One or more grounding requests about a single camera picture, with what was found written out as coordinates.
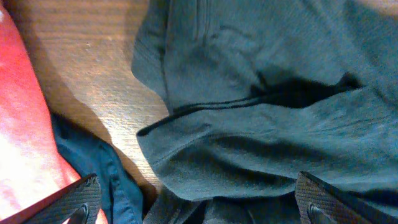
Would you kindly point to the dark green t-shirt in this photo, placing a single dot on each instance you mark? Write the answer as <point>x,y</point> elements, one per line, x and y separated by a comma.
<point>258,91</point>

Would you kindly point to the red soccer t-shirt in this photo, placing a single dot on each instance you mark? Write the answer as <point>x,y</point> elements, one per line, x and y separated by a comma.
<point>31,167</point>

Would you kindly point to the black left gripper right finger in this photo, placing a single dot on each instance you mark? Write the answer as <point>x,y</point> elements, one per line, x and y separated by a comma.
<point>321,203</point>

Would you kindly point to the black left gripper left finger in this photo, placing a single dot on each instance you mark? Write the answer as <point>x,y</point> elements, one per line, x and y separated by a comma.
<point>79,202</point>

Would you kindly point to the navy blue garment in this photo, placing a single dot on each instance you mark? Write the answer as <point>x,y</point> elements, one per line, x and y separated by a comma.
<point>121,199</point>

